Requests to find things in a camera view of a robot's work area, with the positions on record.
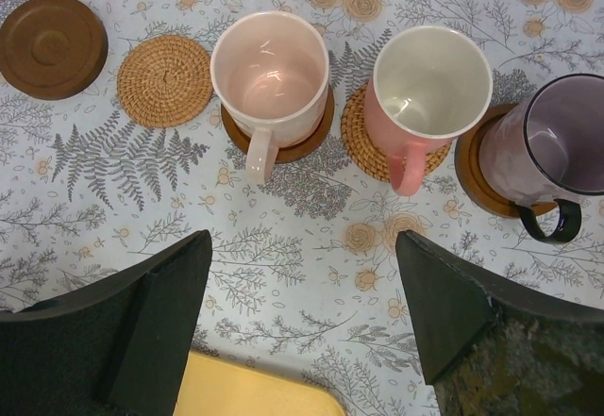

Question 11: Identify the brown wooden coaster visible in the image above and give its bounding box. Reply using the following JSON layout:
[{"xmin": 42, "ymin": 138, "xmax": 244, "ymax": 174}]
[
  {"xmin": 221, "ymin": 87, "xmax": 335, "ymax": 163},
  {"xmin": 1, "ymin": 0, "xmax": 109, "ymax": 101},
  {"xmin": 455, "ymin": 100, "xmax": 547, "ymax": 219}
]

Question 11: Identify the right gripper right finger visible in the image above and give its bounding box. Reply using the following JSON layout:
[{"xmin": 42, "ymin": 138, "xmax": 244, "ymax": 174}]
[{"xmin": 396, "ymin": 230, "xmax": 603, "ymax": 415}]

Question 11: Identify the pink mug cream inside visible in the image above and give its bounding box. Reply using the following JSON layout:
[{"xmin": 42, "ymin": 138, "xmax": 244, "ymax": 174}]
[{"xmin": 364, "ymin": 25, "xmax": 493, "ymax": 196}]

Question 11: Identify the purple mug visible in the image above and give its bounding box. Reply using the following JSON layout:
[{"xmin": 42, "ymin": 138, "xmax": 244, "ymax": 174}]
[{"xmin": 478, "ymin": 74, "xmax": 603, "ymax": 243}]

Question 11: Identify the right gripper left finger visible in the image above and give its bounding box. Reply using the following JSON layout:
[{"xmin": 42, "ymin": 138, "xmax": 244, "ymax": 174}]
[{"xmin": 1, "ymin": 230, "xmax": 212, "ymax": 415}]

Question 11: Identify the pink mug front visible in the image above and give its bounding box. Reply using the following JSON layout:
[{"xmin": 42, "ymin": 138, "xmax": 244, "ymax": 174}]
[{"xmin": 210, "ymin": 10, "xmax": 329, "ymax": 184}]

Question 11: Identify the yellow plastic tray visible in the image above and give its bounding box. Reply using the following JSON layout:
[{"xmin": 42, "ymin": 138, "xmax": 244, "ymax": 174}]
[{"xmin": 174, "ymin": 352, "xmax": 345, "ymax": 416}]

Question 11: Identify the woven rattan coaster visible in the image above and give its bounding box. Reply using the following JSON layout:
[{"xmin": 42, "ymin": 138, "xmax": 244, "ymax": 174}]
[
  {"xmin": 117, "ymin": 35, "xmax": 212, "ymax": 127},
  {"xmin": 340, "ymin": 83, "xmax": 453, "ymax": 184}
]

